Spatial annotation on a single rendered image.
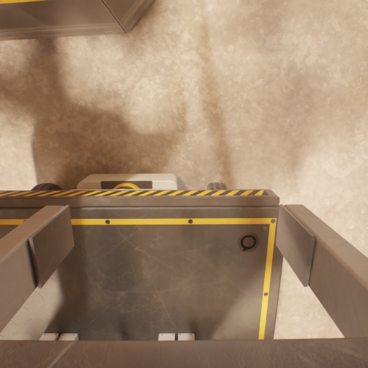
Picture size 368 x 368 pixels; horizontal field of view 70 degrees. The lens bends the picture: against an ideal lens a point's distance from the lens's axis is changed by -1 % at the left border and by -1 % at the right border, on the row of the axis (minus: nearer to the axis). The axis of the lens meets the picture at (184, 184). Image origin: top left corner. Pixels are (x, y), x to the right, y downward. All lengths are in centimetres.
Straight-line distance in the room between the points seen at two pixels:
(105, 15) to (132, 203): 39
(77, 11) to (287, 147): 63
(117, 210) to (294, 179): 57
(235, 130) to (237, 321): 50
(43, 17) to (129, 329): 69
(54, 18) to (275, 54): 55
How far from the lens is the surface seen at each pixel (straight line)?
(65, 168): 89
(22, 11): 67
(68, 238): 17
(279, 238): 17
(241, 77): 82
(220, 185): 74
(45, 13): 67
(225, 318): 66
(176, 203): 51
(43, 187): 81
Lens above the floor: 80
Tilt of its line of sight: 74 degrees down
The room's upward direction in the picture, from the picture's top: 179 degrees clockwise
